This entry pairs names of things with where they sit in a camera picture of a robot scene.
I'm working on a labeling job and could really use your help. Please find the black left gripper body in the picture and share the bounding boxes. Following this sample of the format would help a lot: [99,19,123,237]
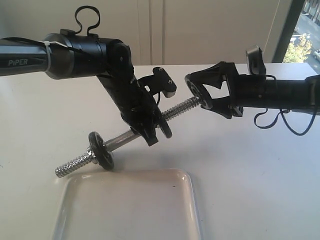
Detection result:
[109,77,158,130]

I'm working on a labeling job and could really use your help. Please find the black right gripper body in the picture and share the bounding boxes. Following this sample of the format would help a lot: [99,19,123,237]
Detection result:
[226,62,267,117]

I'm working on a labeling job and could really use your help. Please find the chrome threaded dumbbell bar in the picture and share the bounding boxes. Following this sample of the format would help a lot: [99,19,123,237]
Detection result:
[54,96,200,178]

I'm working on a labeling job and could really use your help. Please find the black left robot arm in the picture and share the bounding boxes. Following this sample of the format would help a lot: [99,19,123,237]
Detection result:
[0,33,159,146]

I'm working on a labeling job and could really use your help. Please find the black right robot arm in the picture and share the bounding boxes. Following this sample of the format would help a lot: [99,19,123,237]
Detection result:
[185,61,320,119]

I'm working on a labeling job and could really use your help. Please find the chrome collar nut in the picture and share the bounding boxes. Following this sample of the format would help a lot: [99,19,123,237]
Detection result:
[86,147,98,165]

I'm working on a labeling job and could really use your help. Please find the white rectangular tray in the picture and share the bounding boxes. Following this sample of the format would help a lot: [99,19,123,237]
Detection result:
[52,168,202,240]

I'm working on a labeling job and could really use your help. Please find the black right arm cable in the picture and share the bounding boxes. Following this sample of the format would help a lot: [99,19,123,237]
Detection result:
[254,74,317,136]

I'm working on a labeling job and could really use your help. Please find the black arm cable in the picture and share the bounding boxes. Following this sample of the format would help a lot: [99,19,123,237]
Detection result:
[254,74,317,136]
[2,6,126,71]

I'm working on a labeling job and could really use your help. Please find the thin blind cord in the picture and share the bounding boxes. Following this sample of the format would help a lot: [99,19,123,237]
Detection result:
[259,0,281,64]

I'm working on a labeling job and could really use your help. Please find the black window frame post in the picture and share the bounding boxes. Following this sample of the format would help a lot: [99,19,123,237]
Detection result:
[271,0,305,63]

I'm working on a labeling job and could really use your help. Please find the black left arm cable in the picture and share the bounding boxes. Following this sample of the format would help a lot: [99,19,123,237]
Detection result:
[2,6,126,71]

